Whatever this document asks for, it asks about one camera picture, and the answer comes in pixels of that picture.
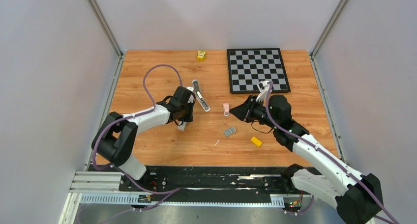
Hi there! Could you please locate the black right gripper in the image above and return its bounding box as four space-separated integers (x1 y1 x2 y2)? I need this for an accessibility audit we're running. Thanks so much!
229 95 278 130

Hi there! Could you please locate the white staples box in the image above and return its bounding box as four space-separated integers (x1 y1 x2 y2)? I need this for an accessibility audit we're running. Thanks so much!
177 121 186 131

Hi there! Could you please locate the pink white small stapler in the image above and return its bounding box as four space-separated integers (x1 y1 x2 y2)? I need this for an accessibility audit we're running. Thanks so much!
223 103 230 116

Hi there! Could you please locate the grey staples tray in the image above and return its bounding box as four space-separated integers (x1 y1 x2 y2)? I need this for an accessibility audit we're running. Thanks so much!
223 126 237 137

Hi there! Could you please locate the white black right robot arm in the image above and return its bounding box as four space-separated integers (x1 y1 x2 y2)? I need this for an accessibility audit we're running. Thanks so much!
229 95 383 224

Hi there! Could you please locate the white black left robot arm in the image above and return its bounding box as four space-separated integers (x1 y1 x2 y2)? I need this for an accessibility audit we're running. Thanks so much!
91 86 196 191

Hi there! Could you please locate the yellow rectangular block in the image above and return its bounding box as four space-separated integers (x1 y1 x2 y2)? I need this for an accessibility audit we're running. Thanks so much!
250 137 263 147

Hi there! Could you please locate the black grey chessboard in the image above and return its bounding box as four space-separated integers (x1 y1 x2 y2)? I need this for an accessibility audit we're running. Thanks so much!
226 48 291 94

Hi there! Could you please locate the small yellow toy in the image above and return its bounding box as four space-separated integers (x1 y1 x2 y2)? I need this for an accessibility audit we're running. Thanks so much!
196 50 207 61

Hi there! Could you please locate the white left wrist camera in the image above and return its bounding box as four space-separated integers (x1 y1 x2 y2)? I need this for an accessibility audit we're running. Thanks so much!
186 86 195 104

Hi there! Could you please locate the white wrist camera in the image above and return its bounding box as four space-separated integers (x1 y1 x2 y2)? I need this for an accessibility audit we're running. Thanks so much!
186 86 195 104
256 80 273 102

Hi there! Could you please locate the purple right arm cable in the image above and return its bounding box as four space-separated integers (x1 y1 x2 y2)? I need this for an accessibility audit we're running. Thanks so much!
264 82 401 224

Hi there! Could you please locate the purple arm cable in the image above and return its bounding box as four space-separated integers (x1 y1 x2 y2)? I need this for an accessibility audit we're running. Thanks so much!
91 64 185 195
264 82 401 224

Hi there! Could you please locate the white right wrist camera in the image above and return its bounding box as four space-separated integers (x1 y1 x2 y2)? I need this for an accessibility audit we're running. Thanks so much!
256 80 273 102

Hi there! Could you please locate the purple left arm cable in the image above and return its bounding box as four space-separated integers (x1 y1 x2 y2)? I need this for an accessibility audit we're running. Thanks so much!
91 64 185 195

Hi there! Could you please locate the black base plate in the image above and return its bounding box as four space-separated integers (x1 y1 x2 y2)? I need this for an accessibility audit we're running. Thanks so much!
119 165 313 195

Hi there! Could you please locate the aluminium rail base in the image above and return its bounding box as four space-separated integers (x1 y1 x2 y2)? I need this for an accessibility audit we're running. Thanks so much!
59 170 375 224

